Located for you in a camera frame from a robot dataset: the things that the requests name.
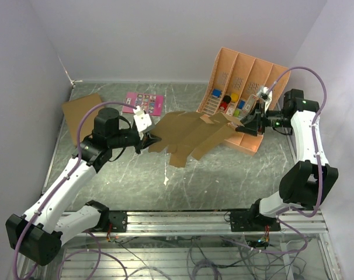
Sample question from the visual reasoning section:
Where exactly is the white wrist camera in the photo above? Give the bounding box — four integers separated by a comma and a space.
256, 86, 273, 111
133, 106, 155, 133

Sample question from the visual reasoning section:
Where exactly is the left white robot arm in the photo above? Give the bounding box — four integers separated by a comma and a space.
6, 107, 161, 266

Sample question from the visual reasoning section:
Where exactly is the yellow block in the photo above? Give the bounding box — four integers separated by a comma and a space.
231, 93, 239, 103

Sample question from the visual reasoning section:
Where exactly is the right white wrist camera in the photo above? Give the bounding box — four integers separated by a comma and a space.
256, 86, 273, 111

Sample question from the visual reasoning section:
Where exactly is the red block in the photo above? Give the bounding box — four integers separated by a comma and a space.
219, 102, 228, 111

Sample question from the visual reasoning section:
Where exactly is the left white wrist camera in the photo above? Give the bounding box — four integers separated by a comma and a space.
133, 106, 155, 133

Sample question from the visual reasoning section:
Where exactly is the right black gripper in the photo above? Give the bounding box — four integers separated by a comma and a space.
235, 100, 293, 136

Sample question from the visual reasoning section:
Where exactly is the purple cable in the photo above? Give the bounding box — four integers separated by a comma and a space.
12, 101, 138, 280
267, 66, 328, 218

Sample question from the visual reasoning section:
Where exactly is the orange plastic file organizer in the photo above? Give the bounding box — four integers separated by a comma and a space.
196, 47, 292, 155

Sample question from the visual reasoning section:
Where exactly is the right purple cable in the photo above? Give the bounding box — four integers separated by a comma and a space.
267, 66, 328, 218

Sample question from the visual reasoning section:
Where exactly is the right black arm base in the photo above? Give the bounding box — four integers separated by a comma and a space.
224, 209, 281, 232

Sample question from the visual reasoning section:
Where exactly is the closed brown cardboard box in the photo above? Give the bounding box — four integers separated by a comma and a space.
62, 93, 103, 147

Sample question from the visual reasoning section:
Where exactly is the pink sticker sheet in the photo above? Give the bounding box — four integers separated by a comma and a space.
125, 92, 164, 117

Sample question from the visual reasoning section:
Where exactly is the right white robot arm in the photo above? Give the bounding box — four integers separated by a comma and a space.
235, 86, 338, 231

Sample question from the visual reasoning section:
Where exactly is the white card box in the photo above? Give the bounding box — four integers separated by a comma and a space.
225, 107, 235, 116

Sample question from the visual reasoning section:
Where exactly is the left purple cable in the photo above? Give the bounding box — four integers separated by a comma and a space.
12, 101, 138, 280

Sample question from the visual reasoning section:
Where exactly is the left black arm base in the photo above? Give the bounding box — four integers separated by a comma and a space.
108, 211, 128, 233

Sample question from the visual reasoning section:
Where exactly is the aluminium mounting rail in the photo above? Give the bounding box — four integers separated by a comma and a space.
60, 210, 325, 234

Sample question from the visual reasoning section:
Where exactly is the blue block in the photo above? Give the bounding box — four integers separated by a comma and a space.
212, 89, 221, 98

